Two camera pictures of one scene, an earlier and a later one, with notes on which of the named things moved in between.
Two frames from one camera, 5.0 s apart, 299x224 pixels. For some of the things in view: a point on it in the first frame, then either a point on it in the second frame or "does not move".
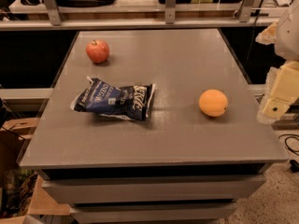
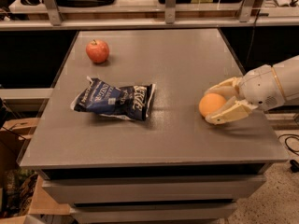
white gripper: x=288 y=36 → x=260 y=88
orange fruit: x=213 y=103 does not move
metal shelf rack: x=59 y=22 does not move
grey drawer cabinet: x=177 y=166 does not move
